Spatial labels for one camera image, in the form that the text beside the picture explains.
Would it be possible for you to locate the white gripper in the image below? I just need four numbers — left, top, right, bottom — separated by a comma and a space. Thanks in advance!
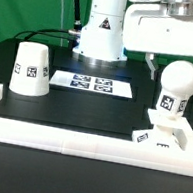
123, 0, 193, 80

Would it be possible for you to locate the white lamp bulb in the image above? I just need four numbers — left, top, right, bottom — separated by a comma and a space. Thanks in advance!
156, 60, 193, 119

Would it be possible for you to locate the white lamp base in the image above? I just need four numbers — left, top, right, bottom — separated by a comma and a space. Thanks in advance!
132, 109, 184, 150

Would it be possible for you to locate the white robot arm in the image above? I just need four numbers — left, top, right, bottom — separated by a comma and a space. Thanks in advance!
73, 0, 193, 70

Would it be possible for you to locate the white lamp shade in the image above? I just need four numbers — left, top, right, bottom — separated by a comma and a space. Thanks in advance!
9, 41, 50, 97

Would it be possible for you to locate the white tag sheet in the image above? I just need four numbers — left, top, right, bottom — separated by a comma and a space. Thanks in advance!
50, 70, 132, 99

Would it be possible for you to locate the white foam fence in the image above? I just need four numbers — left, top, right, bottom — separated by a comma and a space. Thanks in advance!
0, 84, 193, 177

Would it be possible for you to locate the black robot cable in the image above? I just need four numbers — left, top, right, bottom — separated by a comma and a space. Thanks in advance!
63, 0, 87, 38

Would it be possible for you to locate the black thin cable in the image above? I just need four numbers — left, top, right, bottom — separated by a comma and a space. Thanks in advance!
14, 22, 78, 49

